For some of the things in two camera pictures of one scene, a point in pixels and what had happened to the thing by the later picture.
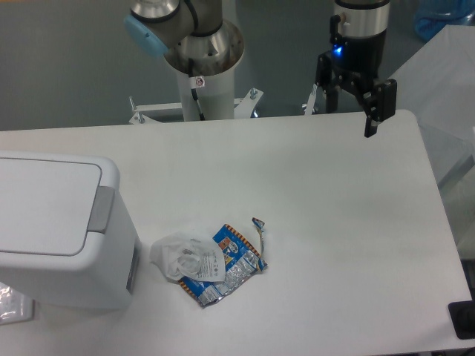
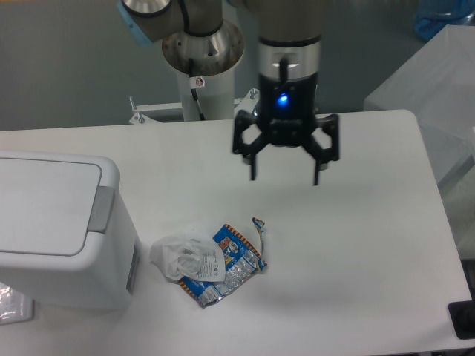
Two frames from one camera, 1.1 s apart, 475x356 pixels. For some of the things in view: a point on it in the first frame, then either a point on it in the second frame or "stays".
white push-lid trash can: x=64 y=231 stays
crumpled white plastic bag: x=187 y=255 stays
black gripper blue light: x=362 y=56 -> x=289 y=110
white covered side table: x=439 y=91 stays
